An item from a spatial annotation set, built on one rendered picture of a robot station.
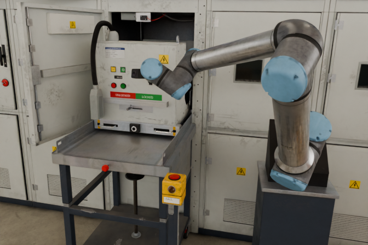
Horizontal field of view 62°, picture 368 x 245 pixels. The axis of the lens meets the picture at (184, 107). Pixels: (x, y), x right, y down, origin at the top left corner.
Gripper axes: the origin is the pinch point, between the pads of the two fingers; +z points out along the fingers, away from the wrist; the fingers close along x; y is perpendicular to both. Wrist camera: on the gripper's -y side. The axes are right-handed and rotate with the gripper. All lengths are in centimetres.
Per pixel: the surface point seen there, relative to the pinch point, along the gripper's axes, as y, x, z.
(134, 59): -10.4, 11.3, 12.6
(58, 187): -78, -80, 87
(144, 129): -4.9, -28.8, 20.9
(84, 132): -39, -31, 19
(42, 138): -61, -34, 14
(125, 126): -16.7, -27.3, 23.6
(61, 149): -45, -38, -1
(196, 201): 30, -82, 60
